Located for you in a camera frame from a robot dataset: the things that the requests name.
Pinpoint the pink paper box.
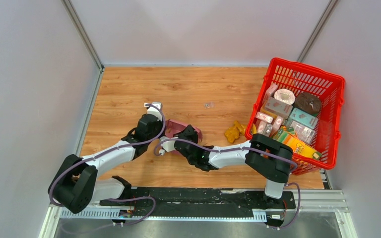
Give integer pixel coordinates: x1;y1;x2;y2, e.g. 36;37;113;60
165;119;203;143

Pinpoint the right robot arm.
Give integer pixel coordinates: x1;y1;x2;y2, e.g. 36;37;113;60
174;125;297;208

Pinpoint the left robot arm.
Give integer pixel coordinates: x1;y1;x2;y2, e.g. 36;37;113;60
48;113;166;214

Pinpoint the green snack box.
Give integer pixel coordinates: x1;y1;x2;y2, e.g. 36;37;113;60
272;127;297;144

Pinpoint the pink grey snack box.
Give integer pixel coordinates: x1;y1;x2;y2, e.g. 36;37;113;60
264;97;293;119

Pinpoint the teal snack box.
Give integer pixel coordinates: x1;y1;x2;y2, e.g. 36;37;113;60
287;108;318;129

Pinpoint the small clear plastic bag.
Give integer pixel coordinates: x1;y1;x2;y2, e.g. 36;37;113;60
204;102;214;109

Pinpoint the yellow fried food toy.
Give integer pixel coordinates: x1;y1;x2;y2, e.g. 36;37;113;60
224;120;247;143

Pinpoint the orange juice carton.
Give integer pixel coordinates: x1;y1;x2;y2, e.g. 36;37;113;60
281;135;322;160

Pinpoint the pink white roll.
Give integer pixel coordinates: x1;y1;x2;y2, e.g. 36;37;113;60
274;88;296;105

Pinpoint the brown chocolate donut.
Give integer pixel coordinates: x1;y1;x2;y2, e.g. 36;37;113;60
293;92;322;115

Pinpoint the red plastic basket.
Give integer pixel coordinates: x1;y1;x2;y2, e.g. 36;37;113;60
245;58;345;175

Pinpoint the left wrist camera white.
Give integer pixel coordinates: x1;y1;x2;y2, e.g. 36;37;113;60
144;102;162;118

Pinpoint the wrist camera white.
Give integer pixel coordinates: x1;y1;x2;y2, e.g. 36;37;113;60
154;139;176;156
144;102;162;118

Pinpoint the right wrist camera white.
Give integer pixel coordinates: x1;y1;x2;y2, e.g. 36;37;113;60
154;139;176;156

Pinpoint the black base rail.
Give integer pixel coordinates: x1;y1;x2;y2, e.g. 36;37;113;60
49;185;349;227

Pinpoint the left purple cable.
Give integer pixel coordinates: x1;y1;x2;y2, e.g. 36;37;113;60
48;103;167;208

